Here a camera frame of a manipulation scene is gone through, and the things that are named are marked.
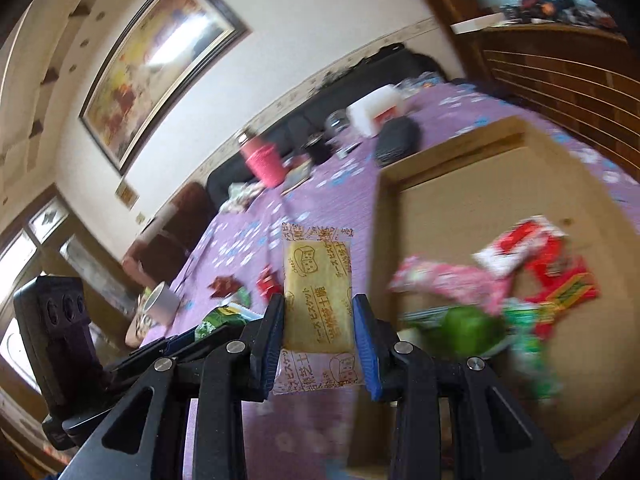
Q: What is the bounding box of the dark red foil snack packet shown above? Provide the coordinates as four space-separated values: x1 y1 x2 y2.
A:
208 275 242 298

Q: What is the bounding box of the brick-pattern wooden counter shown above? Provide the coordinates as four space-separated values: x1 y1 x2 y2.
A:
449 14 640 182

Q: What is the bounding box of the dark wooden glass door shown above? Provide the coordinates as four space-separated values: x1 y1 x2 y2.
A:
0 185 146 411

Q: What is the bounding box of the small wall plaque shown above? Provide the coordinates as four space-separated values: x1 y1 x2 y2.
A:
115 179 140 210

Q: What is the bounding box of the black sofa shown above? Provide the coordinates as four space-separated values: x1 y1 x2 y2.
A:
206 44 447 207

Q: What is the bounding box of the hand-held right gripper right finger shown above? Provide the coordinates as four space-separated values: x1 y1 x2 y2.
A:
351 294 576 480

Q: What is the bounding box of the framed painting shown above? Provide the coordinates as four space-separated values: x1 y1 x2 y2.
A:
79 0 252 177

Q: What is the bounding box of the white crumpled cloth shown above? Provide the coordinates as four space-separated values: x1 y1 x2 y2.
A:
222 182 266 213

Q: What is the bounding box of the pink thermos bottle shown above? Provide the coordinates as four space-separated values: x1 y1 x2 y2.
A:
238 130 284 189

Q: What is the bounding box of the black cup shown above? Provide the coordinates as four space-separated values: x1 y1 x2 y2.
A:
306 134 329 167

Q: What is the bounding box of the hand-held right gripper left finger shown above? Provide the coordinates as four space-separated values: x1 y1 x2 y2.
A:
60 294 286 480

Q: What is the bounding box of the clutter of tools on counter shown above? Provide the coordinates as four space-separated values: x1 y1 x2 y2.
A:
499 0 622 29

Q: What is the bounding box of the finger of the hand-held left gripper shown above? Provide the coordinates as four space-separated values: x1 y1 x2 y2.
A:
107 325 251 375

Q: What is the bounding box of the cardboard box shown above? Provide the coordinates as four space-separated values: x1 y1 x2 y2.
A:
345 115 640 480

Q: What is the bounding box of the pink cartoon snack packet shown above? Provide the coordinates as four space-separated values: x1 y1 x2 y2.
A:
389 254 512 317

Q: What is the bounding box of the leopard print cloth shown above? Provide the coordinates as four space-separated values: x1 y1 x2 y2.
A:
124 286 157 349

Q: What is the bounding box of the plain red snack packet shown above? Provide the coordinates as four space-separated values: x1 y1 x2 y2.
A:
256 266 284 297

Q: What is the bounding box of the red packet with gold-green label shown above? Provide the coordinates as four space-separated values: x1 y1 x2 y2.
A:
524 254 602 312

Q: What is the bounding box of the red and white snack packet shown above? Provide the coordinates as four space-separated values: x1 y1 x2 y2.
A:
471 215 567 277

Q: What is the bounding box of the white mug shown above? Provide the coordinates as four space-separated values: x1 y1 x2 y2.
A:
141 281 182 327

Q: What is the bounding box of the yellow cheese biscuit packet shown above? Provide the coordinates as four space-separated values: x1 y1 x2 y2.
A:
271 224 364 397

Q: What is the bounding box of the black glasses case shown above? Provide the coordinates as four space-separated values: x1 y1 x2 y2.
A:
374 115 422 167

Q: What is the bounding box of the clear glass cup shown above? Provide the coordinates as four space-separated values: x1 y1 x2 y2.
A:
324 109 352 139

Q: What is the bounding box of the brown armchair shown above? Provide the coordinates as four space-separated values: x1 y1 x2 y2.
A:
121 181 217 282

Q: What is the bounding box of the white plastic jar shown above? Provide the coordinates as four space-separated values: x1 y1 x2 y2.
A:
345 84 406 139

